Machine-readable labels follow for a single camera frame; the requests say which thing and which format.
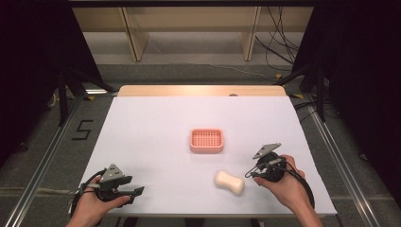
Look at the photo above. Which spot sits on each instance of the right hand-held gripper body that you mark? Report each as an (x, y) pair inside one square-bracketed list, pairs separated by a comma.
[(271, 165)]

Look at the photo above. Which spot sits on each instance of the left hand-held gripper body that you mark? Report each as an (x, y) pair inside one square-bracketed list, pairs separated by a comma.
[(111, 174)]

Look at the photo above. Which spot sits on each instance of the cream soap bar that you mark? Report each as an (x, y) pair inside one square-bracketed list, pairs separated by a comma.
[(229, 182)]

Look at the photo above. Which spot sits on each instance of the pink soap dish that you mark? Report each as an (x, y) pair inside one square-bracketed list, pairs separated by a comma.
[(206, 140)]

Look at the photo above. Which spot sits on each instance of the person's right hand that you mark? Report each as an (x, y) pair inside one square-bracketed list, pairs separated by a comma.
[(288, 189)]

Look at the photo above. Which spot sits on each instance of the person's left hand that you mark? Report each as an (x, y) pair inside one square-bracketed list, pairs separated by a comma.
[(91, 206)]

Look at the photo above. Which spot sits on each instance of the white table mat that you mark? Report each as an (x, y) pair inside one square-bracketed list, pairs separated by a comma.
[(176, 176)]

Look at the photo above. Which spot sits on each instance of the black metal stand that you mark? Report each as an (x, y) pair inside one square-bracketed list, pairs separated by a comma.
[(320, 94), (64, 97)]

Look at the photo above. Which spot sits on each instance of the dark curtain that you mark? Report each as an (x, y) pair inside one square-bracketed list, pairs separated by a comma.
[(31, 63), (369, 78)]

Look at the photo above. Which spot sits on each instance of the light wooden shelf unit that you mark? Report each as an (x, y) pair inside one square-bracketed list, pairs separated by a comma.
[(189, 19)]

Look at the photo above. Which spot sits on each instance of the metal floor rail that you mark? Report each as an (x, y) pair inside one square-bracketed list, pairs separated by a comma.
[(343, 164), (41, 164)]

